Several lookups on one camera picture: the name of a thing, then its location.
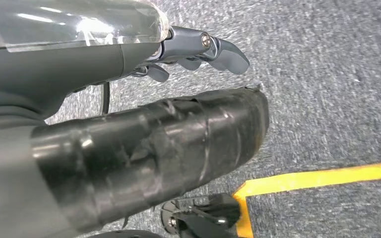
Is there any black robot foot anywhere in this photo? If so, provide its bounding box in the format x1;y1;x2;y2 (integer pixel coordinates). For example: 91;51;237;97
160;193;242;238

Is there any yellow floor tape rectangle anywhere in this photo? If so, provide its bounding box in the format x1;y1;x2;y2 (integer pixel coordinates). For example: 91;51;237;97
233;160;381;238

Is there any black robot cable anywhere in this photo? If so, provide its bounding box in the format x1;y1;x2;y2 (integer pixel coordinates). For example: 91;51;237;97
101;82;111;116

